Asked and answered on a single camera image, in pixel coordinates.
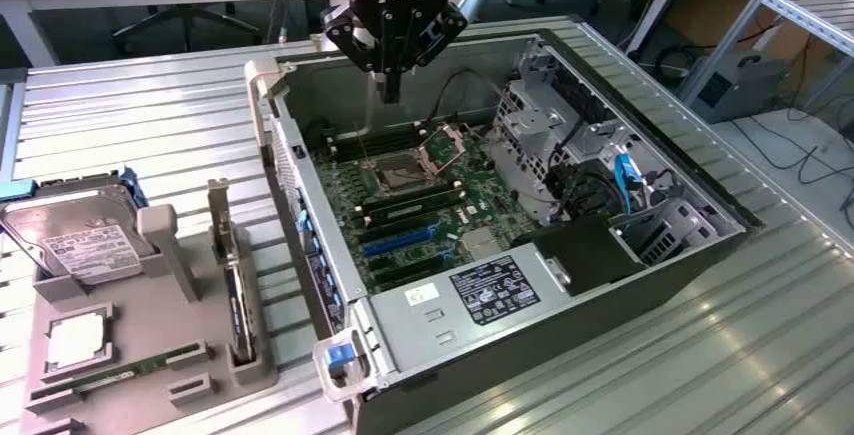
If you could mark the graphics card with black cooler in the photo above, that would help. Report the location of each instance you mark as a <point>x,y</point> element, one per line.
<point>233,280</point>

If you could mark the silver perforated disk bay cage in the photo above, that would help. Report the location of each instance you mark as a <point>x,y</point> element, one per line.
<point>527,120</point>

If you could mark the metal socket cover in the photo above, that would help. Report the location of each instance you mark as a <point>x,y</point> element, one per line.
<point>443,147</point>

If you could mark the thin metal locking lever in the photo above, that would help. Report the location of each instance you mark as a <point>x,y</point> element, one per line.
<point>365,150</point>

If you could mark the black office chair base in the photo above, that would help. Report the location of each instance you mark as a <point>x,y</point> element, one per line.
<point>183,17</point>

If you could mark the CPU socket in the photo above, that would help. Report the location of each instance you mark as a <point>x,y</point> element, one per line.
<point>400,175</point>

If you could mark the green motherboard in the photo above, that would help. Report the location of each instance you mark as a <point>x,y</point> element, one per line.
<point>480,195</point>

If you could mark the RAM stick with white label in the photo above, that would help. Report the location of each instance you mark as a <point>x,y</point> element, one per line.
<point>403,211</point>

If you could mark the black expansion slot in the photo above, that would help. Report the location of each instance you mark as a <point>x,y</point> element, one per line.
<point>407,264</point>
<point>396,229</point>
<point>409,281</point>

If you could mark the silver chipset heatsink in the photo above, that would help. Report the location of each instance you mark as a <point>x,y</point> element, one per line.
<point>479,242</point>

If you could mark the blue expansion slot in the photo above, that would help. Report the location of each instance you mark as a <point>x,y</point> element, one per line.
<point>400,242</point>

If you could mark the grey box device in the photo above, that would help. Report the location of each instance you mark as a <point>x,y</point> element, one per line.
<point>740,85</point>

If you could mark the black plastic air shroud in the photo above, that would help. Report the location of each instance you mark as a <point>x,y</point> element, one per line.
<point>587,255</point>

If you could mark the silver disk bay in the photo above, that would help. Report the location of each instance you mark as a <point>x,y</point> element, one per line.
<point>674,230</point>

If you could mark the silver hard disk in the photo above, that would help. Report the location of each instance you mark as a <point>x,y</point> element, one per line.
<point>67,235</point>

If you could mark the silver power supply unit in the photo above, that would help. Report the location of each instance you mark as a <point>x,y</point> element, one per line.
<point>413,330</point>

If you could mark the open black PC case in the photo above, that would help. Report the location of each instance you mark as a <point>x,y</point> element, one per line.
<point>600,315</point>

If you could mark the blue case latch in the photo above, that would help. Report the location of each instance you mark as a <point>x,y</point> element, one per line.
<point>337,355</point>

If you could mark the grey parts rack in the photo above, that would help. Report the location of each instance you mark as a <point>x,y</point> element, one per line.
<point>153,335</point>

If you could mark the green RAM stick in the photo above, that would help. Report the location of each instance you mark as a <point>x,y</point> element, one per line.
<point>143,366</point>

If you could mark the silver CPU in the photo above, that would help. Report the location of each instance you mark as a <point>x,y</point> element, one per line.
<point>76,342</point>

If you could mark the aluminium frame table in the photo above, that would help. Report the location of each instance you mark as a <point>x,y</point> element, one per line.
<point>820,10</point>

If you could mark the blue disk carrier bracket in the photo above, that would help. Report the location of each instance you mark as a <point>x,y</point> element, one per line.
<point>16,190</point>

